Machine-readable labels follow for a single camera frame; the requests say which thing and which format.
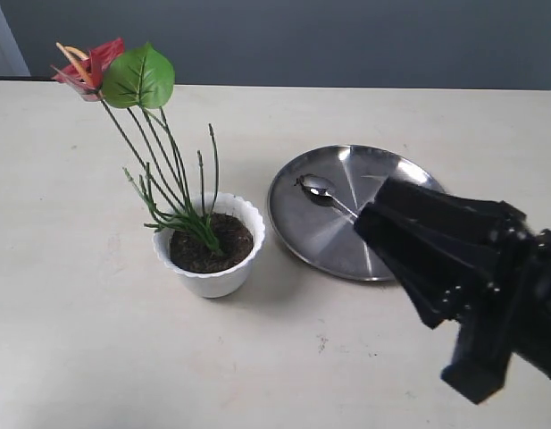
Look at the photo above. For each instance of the artificial red anthurium plant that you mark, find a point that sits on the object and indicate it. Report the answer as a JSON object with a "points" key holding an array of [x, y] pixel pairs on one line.
{"points": [[133, 86]]}

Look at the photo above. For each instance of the dark potting soil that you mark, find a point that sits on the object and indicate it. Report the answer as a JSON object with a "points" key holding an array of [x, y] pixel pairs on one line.
{"points": [[192, 255]]}

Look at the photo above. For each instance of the stainless steel spoon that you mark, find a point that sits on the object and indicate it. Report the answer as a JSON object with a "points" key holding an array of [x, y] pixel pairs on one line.
{"points": [[321, 192]]}

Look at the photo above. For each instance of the round stainless steel plate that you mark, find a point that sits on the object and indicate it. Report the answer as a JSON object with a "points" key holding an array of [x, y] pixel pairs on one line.
{"points": [[324, 236]]}

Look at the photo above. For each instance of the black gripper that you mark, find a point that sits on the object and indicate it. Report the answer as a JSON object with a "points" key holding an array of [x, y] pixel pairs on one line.
{"points": [[449, 253]]}

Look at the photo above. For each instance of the white scalloped flower pot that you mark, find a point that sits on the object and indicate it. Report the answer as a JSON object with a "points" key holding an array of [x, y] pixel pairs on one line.
{"points": [[219, 284]]}

